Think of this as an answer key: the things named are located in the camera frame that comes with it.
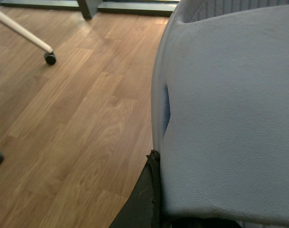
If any white chair leg with caster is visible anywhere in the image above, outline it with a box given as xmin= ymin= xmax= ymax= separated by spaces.
xmin=0 ymin=11 xmax=57 ymax=66

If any light blue slide sandal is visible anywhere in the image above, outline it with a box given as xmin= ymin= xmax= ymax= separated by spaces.
xmin=151 ymin=0 xmax=289 ymax=227

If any dark window frame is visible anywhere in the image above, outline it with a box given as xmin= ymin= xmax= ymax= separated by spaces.
xmin=0 ymin=0 xmax=179 ymax=19

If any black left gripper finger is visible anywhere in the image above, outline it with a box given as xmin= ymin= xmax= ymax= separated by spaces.
xmin=110 ymin=150 xmax=161 ymax=228

